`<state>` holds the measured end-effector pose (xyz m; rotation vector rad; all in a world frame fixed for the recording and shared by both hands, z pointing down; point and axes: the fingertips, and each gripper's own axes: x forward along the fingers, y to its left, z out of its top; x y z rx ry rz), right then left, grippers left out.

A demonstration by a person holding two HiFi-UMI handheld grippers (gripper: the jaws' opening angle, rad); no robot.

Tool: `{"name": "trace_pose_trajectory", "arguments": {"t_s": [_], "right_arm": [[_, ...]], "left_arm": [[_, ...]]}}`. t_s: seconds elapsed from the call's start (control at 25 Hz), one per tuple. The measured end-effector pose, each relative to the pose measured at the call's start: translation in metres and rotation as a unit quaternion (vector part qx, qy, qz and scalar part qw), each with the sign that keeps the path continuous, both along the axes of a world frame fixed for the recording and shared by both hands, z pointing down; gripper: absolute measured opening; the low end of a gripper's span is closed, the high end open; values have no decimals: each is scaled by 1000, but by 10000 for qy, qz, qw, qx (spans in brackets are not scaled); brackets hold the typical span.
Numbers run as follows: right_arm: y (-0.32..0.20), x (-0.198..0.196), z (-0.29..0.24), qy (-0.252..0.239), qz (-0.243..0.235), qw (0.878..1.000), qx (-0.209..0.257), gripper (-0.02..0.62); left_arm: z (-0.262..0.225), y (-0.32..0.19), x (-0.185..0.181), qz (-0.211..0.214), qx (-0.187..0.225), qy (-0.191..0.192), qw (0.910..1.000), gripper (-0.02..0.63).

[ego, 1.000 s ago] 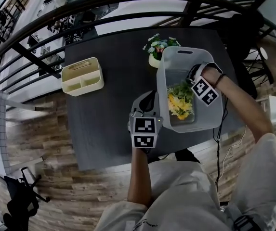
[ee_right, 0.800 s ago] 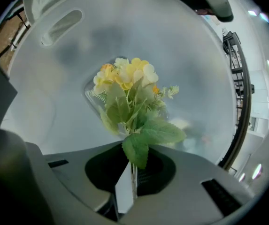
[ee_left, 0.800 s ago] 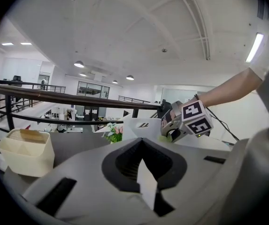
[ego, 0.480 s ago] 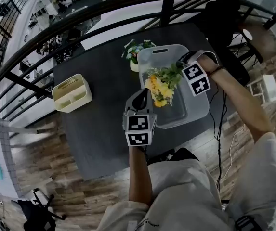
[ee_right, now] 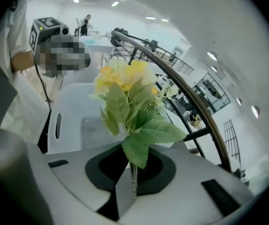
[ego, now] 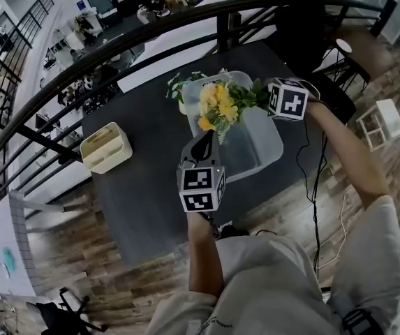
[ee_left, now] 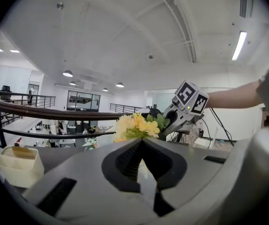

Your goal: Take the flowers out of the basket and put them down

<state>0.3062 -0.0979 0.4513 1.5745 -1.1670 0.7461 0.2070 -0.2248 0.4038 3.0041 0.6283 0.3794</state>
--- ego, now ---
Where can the person's left forearm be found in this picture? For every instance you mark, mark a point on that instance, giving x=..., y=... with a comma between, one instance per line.
x=203, y=257

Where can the cream storage organizer box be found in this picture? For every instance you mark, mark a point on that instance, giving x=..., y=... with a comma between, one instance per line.
x=107, y=148

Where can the black office chair base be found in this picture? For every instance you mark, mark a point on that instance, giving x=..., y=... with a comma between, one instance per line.
x=63, y=314

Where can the white tiled counter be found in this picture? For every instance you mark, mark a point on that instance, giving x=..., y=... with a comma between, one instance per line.
x=0, y=243

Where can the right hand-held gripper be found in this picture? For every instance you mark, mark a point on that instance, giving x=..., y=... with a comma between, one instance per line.
x=288, y=100

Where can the round white-top stool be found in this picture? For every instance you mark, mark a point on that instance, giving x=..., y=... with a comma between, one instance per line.
x=344, y=45

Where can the person's right forearm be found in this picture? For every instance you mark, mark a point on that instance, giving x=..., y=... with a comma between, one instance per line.
x=346, y=145

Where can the black bag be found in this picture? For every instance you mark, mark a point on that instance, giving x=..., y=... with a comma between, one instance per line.
x=335, y=96

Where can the white frame side table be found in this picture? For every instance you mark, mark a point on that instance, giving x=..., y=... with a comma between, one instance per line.
x=390, y=117

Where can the black chair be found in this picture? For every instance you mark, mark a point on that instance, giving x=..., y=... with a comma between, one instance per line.
x=301, y=26

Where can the person's white clothing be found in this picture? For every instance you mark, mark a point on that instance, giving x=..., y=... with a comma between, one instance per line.
x=276, y=284

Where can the translucent plastic basket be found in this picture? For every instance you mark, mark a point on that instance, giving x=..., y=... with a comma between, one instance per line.
x=255, y=141

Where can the white flowers bouquet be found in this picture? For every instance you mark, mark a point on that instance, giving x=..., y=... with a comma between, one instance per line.
x=176, y=87

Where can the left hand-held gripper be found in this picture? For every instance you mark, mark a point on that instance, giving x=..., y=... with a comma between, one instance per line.
x=199, y=187

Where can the yellow flowers bouquet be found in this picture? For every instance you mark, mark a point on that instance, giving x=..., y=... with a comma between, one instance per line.
x=220, y=105

